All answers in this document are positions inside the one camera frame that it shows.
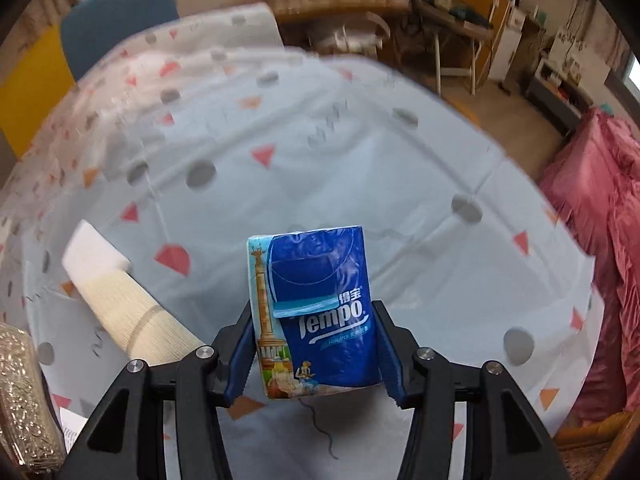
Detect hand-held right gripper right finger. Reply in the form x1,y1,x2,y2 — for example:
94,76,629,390
372,300,571,480

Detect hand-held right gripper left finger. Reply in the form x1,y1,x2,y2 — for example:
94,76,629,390
57,300,258,480

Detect blue tissue packet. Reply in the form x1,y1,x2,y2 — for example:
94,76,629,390
246,225,383,401

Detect beige tissue box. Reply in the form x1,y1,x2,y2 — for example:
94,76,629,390
61,220,206,366

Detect white paper sheet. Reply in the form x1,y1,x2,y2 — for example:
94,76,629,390
60,407,88,453

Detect patterned bed sheet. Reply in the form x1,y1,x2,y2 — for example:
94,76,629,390
0,2,608,480

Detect pink blanket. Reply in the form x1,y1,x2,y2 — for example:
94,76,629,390
537,107,640,416

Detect low grey shelf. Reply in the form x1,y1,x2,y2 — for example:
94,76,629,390
525,55,601,136

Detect white chair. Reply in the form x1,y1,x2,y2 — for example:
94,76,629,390
310,10,391,56

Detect metal leg table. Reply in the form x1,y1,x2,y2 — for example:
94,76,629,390
415,0,496,96

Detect wooden desk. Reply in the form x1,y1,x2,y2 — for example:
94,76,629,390
265,0,416,56

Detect grey yellow blue headboard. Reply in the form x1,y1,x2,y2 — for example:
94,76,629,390
0,0,181,158

